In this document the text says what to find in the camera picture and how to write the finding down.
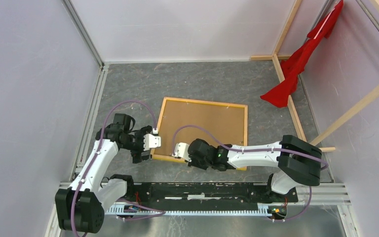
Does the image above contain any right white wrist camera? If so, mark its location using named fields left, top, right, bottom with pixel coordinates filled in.
left=172, top=142, right=191, bottom=162

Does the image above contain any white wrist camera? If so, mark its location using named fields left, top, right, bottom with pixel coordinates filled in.
left=172, top=142, right=191, bottom=162
left=143, top=128, right=161, bottom=151

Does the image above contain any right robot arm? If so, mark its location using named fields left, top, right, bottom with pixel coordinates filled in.
left=175, top=135, right=328, bottom=201

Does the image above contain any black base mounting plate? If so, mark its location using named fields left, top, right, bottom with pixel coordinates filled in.
left=123, top=182, right=299, bottom=211

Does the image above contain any red cloth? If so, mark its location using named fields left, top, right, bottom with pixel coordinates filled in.
left=260, top=0, right=344, bottom=108

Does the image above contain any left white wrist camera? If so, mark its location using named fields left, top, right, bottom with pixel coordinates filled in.
left=143, top=128, right=161, bottom=151

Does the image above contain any light wooden beam structure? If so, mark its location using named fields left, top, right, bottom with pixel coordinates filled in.
left=250, top=0, right=379, bottom=153

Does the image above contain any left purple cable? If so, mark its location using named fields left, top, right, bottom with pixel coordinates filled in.
left=70, top=100, right=167, bottom=237

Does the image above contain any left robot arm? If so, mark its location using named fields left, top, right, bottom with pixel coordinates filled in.
left=55, top=113, right=161, bottom=235

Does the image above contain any aluminium rail frame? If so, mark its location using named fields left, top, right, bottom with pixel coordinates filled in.
left=55, top=61, right=350, bottom=237

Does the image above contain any yellow wooden picture frame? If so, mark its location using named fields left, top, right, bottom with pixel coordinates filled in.
left=150, top=96, right=249, bottom=171

